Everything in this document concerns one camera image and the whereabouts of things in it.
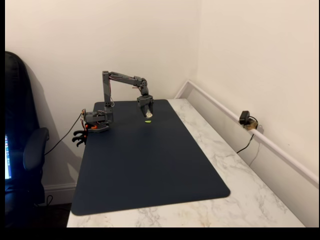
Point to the white baseboard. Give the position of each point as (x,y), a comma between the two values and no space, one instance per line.
(60,191)

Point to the dark blue desk mat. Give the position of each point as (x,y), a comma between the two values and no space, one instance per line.
(150,170)

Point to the white wall rail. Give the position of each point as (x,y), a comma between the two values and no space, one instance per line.
(262,137)

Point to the black office chair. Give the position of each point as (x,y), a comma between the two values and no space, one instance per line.
(22,125)

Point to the tan webcam mount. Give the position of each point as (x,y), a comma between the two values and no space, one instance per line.
(251,125)

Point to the grey robot arm with base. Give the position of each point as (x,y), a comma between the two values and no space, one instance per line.
(106,100)

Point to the white plastic clip object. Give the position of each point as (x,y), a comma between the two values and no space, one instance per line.
(149,114)

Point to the black webcam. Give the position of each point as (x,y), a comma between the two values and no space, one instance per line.
(244,117)

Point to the laptop with lit screen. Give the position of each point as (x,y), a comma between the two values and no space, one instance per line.
(7,157)

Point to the black and orange table clamp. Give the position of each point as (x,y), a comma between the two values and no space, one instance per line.
(80,137)

